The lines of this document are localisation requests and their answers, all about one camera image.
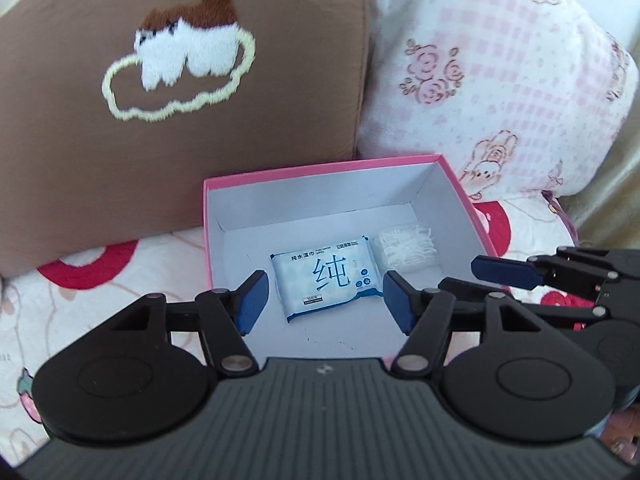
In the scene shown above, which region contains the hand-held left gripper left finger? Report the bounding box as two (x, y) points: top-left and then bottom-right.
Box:
(90, 270), (271, 378)

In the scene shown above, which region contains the beige shiny fabric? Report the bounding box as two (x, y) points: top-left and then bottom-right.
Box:
(570, 35), (640, 251)

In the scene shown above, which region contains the red bear printed blanket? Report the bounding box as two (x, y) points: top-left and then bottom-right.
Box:
(0, 190), (640, 466)

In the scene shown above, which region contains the pink checked bunny pillow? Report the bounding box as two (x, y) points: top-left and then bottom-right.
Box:
(355, 0), (640, 211)

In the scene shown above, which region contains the pink cardboard box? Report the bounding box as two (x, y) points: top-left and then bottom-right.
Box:
(202, 154), (501, 361)

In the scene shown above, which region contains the brown embroidered pillow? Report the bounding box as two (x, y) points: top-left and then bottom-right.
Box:
(0, 0), (373, 278)

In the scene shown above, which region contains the blue wet wipes pack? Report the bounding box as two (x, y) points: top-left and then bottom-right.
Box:
(270, 234), (386, 323)

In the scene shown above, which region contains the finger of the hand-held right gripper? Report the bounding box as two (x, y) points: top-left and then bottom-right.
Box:
(471, 246), (640, 291)
(542, 281), (640, 321)

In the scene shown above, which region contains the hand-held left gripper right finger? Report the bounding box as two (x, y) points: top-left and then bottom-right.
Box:
(382, 270), (561, 378)

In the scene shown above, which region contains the white cotton swabs bag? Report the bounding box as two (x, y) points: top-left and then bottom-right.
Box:
(375, 222), (436, 273)

